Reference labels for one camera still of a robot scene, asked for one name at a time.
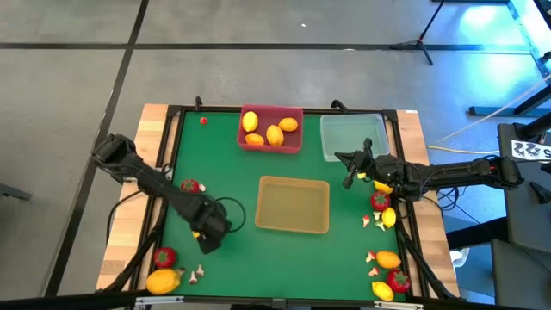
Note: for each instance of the clear plastic basket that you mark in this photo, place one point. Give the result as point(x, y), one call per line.
point(344, 129)

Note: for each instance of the red cap toy mushroom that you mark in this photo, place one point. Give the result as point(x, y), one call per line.
point(373, 271)
point(370, 256)
point(366, 221)

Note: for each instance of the green table mat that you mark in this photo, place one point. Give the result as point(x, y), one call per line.
point(258, 267)

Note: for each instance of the green toy mushroom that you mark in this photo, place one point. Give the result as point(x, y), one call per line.
point(377, 214)
point(379, 225)

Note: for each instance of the brown cap toy mushroom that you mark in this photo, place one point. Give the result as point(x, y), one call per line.
point(193, 278)
point(180, 271)

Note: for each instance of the black frame clamp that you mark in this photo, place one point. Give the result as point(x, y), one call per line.
point(338, 104)
point(198, 103)

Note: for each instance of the black tripod stand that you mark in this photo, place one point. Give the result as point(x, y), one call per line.
point(419, 42)

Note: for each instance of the orange translucent plastic basket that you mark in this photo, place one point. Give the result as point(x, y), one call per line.
point(292, 204)

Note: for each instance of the silver frame bracket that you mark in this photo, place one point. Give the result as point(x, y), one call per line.
point(155, 300)
point(398, 306)

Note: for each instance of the pale toy mushroom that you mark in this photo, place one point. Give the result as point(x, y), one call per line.
point(200, 270)

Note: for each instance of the white object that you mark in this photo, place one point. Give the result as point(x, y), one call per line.
point(458, 257)

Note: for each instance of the black rig beam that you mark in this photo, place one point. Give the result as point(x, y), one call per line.
point(64, 303)

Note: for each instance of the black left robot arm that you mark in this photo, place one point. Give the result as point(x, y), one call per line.
point(146, 176)

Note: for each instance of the gray furniture foot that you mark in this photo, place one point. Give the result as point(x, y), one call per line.
point(13, 192)

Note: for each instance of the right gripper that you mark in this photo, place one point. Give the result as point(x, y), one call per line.
point(387, 171)

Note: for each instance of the black metal table frame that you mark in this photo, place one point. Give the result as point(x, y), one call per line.
point(215, 107)

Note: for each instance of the dark gray cart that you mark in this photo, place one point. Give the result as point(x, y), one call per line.
point(527, 215)

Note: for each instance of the small orange toy fruit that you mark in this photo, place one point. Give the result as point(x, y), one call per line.
point(254, 139)

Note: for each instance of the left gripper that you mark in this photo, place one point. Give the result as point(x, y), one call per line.
point(208, 217)

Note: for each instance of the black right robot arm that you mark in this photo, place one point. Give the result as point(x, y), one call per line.
point(473, 172)

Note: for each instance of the white toy mushroom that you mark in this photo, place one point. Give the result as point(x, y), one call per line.
point(201, 187)

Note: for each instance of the red plastic basket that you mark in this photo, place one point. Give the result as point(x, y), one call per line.
point(267, 113)

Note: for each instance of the white marker sign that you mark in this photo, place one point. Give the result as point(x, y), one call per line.
point(529, 150)

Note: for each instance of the large yellow-orange toy mango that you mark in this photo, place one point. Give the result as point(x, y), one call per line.
point(162, 280)

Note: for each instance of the yellow toy lemon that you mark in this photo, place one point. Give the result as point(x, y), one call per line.
point(383, 187)
point(382, 291)
point(388, 217)
point(249, 121)

